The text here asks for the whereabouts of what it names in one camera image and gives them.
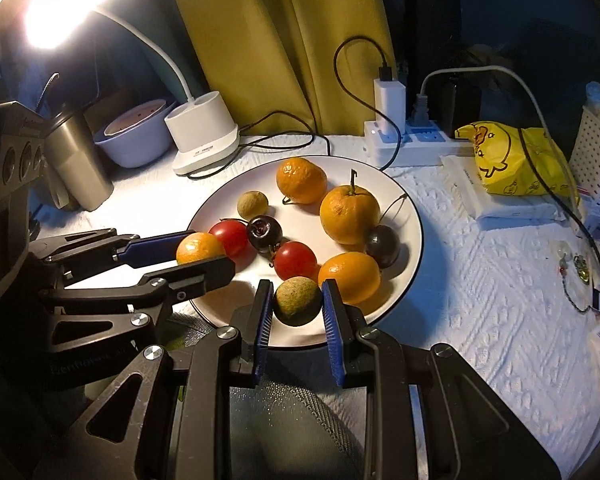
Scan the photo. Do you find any large bumpy mandarin orange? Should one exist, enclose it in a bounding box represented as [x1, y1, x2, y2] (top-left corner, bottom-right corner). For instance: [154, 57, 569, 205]
[276, 157, 328, 205]

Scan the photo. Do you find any beaded keychain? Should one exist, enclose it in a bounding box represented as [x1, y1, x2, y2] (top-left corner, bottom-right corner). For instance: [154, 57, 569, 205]
[554, 240, 600, 317]

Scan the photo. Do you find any white plate with dark rim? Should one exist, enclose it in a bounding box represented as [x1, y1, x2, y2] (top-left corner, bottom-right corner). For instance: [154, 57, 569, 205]
[186, 154, 425, 350]

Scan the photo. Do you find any steel tumbler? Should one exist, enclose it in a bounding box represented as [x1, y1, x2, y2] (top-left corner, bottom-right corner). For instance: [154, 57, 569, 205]
[44, 107, 115, 212]

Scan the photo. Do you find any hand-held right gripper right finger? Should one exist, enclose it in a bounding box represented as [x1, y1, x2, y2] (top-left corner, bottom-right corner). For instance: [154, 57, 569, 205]
[321, 278, 563, 480]

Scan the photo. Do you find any black lamp cable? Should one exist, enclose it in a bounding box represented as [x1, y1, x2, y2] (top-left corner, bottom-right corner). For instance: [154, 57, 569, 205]
[187, 110, 332, 181]

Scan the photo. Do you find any white cable with black plug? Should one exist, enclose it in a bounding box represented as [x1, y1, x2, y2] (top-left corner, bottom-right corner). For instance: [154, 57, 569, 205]
[414, 65, 583, 226]

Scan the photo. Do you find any red cherry tomato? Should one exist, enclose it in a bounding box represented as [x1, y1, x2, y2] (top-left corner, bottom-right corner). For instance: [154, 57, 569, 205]
[209, 220, 253, 263]
[274, 241, 318, 282]

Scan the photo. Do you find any white perforated basket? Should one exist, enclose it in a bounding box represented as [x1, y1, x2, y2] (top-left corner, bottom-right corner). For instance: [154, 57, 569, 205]
[569, 105, 600, 221]

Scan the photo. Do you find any yellow curtain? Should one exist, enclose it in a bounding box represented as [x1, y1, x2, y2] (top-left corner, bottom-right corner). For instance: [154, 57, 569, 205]
[162, 0, 398, 136]

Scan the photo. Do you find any smooth orange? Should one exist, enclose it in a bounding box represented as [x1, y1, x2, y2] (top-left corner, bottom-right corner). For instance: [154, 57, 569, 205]
[318, 251, 382, 306]

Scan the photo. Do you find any orange with stem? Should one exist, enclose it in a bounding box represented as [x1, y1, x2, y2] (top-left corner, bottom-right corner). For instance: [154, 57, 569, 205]
[320, 169, 381, 246]

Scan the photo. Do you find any yellow printed bag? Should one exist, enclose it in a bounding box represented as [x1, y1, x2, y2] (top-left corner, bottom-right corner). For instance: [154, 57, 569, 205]
[454, 121, 578, 196]

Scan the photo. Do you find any white charger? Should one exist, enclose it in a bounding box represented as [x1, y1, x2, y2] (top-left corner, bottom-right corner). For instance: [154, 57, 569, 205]
[374, 77, 407, 133]

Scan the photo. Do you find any dull green round fruit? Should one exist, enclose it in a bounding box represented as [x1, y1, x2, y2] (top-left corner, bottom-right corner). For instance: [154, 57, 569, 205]
[272, 276, 324, 327]

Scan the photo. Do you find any white tissue pack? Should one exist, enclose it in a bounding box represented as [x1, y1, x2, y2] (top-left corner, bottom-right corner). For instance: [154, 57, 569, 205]
[440, 154, 568, 221]

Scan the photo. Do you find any black charger cable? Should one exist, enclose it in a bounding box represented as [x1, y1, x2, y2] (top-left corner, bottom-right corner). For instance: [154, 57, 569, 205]
[333, 36, 405, 170]

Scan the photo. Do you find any dark cherry with stem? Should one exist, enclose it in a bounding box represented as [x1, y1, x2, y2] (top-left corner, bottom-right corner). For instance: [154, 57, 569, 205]
[246, 215, 283, 267]
[364, 192, 409, 269]

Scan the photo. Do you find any round dark grey mat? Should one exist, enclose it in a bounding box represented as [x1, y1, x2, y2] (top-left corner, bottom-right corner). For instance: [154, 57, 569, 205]
[167, 310, 368, 480]

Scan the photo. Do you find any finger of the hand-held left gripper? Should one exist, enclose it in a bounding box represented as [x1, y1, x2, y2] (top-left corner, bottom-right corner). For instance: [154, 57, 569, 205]
[27, 229, 196, 268]
[30, 255, 237, 393]

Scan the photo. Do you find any small brown longan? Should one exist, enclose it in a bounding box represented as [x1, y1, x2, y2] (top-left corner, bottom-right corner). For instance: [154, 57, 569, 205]
[237, 190, 269, 219]

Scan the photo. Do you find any dark blue curtain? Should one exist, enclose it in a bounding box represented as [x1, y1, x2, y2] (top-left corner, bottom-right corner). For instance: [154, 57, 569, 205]
[92, 7, 206, 111]

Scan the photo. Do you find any thin black cable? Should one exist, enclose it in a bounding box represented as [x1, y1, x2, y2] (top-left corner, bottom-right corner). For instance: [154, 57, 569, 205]
[517, 127, 600, 333]

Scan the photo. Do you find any white power strip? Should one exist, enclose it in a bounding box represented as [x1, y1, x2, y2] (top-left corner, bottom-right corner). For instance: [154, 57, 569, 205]
[364, 119, 473, 170]

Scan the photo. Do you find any white desk lamp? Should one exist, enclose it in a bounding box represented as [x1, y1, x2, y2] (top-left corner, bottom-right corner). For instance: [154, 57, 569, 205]
[22, 0, 241, 177]

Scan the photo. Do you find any small orange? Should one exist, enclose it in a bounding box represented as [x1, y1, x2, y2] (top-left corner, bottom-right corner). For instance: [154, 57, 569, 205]
[176, 231, 227, 266]

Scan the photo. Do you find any pink bowl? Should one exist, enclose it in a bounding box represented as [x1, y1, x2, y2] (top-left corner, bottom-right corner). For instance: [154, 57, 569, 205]
[103, 100, 167, 137]

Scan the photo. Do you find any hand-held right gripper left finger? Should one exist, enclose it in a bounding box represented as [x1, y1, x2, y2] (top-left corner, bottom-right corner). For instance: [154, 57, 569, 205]
[32, 279, 276, 480]

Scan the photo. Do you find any lilac bowl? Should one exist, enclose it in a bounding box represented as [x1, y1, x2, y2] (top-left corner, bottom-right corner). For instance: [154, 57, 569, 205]
[94, 100, 178, 169]

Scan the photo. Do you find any black power adapter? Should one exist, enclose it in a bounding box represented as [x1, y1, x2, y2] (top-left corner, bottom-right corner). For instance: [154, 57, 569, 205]
[440, 76, 482, 136]

